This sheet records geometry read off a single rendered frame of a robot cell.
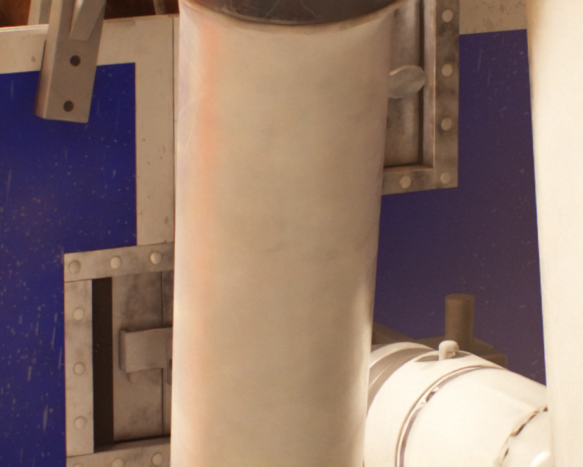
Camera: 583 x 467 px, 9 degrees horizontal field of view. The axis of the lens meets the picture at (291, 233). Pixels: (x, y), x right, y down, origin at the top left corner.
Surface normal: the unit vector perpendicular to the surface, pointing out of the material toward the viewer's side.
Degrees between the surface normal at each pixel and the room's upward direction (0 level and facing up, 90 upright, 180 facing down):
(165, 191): 90
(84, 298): 90
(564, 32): 75
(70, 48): 90
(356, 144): 112
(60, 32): 90
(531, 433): 39
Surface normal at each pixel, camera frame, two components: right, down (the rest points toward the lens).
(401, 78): 0.29, 0.73
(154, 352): 0.45, 0.19
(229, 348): -0.40, 0.60
